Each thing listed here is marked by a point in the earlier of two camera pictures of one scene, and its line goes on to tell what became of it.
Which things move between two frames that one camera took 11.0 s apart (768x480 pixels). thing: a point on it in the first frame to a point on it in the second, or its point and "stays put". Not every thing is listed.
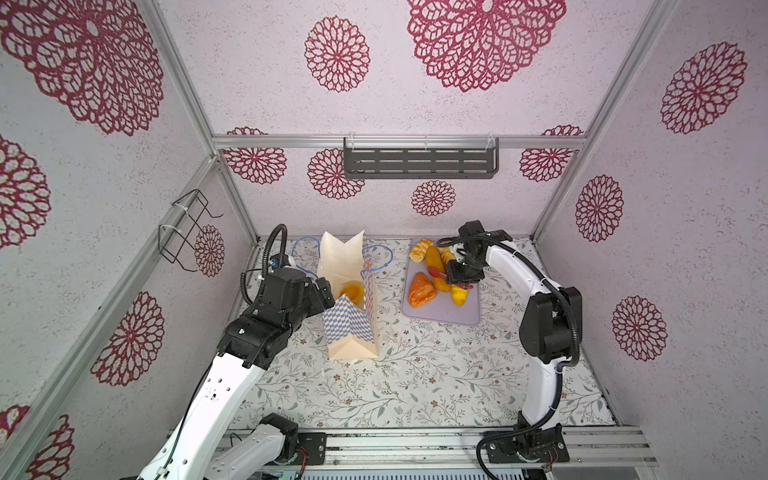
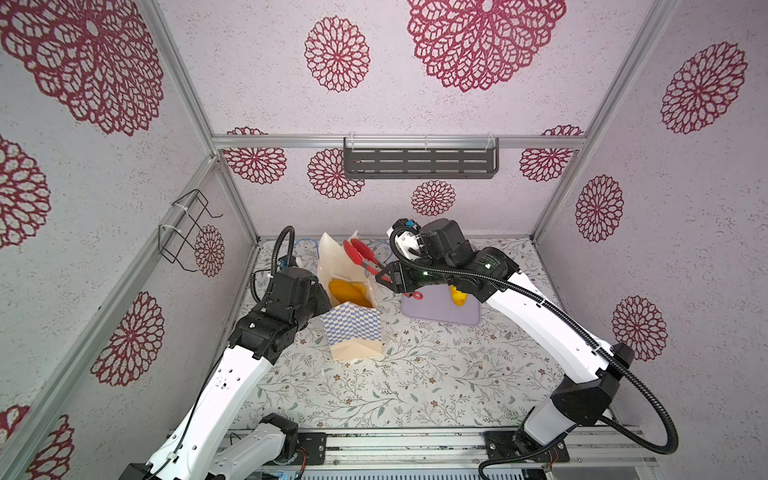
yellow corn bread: x=459 y=295 stays put
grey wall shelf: x=421 y=158 stays put
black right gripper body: x=463 y=272 to x=413 y=277
